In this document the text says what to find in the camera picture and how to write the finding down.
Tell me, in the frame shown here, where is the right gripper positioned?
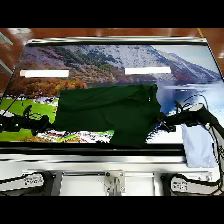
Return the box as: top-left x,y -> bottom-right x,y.
157,115 -> 176,133

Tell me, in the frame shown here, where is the dark green shirt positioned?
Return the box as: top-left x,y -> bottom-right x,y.
52,83 -> 162,148

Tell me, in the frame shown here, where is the pale blue garment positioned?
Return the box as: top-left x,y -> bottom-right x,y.
181,123 -> 218,169

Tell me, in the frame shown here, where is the black cable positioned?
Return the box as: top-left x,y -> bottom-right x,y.
205,122 -> 224,196

